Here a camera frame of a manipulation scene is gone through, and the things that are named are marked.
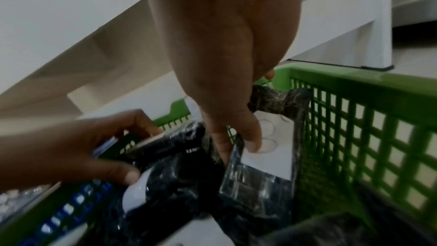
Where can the blue plastic mesh basket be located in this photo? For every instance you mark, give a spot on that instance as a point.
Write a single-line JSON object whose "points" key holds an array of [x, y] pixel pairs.
{"points": [[68, 209]]}

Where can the white shelf unit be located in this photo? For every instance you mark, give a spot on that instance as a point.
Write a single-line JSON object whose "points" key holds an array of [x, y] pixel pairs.
{"points": [[68, 10]]}

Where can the person's left hand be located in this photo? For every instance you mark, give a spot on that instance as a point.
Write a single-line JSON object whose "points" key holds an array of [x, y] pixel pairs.
{"points": [[61, 153]]}

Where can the black item packet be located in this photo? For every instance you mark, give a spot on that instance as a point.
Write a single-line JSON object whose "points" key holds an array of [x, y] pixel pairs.
{"points": [[177, 164], [273, 158]]}

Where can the black packets labelled B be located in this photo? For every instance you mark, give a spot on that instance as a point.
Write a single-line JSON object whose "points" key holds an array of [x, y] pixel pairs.
{"points": [[324, 231]]}

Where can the green plastic mesh basket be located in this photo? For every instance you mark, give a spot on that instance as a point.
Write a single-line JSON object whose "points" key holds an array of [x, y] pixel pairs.
{"points": [[392, 99]]}

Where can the person's right hand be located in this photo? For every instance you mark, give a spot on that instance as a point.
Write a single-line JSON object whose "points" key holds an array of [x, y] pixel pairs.
{"points": [[218, 37]]}

